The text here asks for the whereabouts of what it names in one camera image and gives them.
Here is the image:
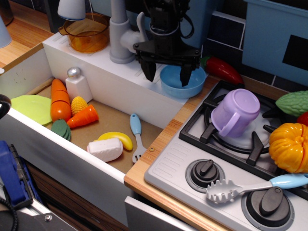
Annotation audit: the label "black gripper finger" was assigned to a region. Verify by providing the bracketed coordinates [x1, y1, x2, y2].
[140, 58, 156, 82]
[180, 64, 193, 87]

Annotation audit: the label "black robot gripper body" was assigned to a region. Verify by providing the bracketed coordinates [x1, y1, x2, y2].
[133, 0, 201, 70]

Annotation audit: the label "light blue plastic bowl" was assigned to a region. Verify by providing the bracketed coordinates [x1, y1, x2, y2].
[160, 65, 207, 99]

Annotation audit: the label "red toy chili pepper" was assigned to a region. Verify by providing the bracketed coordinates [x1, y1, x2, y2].
[200, 56, 244, 85]

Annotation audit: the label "grey toy faucet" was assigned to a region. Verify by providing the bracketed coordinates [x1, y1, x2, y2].
[109, 0, 148, 64]

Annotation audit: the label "purple plastic cup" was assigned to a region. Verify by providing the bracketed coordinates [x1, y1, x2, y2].
[210, 89, 260, 137]

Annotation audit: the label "amber transparent pot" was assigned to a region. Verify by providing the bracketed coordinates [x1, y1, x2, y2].
[58, 13, 110, 53]

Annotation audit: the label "black stove grate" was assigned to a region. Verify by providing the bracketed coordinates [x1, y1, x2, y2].
[179, 80, 308, 200]

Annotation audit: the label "white salt shaker silver cap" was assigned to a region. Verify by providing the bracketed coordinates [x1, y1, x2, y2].
[65, 67, 93, 103]

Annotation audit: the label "orange toy carrot tip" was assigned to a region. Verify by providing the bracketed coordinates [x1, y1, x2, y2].
[67, 105, 99, 128]

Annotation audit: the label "yellow toy banana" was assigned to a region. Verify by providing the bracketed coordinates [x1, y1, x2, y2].
[96, 132, 133, 151]

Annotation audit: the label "grey toy stove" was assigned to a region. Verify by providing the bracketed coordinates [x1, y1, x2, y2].
[144, 90, 308, 231]

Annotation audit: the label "yellow toy corn piece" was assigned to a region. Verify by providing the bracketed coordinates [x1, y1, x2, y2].
[71, 96, 88, 116]

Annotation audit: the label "white toy sink basin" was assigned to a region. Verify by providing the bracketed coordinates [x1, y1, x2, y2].
[0, 31, 209, 227]

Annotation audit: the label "white toy bread piece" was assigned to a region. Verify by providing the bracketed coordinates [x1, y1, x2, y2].
[86, 138, 124, 162]

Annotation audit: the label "light blue cabinet box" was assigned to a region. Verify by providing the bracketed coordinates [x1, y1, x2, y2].
[242, 0, 308, 85]

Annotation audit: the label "orange toy carrot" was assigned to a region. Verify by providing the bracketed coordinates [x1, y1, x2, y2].
[50, 79, 71, 122]

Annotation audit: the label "left black stove knob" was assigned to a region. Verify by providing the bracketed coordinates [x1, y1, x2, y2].
[185, 159, 225, 193]

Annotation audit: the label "black stove knob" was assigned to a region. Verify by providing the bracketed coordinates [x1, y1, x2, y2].
[185, 159, 225, 193]
[241, 187, 295, 231]

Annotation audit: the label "dark green toy leaves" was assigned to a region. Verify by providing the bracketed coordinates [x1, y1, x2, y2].
[51, 119, 71, 141]

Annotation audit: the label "green toy bitter gourd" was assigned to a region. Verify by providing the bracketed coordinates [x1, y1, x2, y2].
[276, 90, 308, 117]

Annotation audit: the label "light green toy plate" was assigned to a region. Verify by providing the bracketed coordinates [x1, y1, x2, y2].
[11, 95, 52, 125]

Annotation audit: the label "orange toy pumpkin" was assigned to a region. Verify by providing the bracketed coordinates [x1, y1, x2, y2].
[269, 123, 308, 173]

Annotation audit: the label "red toy tomato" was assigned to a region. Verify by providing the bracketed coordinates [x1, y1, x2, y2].
[296, 112, 308, 127]

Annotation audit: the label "light blue cup edge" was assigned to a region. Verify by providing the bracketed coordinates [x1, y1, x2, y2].
[0, 18, 12, 48]

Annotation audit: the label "right black stove knob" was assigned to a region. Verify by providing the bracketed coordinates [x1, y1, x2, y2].
[241, 187, 295, 231]

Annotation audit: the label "blue clamp device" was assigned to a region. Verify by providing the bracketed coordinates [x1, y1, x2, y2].
[0, 141, 42, 209]

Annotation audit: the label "blue handled grey spatula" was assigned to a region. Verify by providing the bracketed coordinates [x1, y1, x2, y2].
[130, 114, 146, 164]

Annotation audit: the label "blue handled pasta spoon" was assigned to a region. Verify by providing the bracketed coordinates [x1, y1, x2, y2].
[205, 173, 308, 203]

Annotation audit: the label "black coiled cable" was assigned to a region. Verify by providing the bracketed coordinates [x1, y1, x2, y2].
[0, 198, 19, 231]

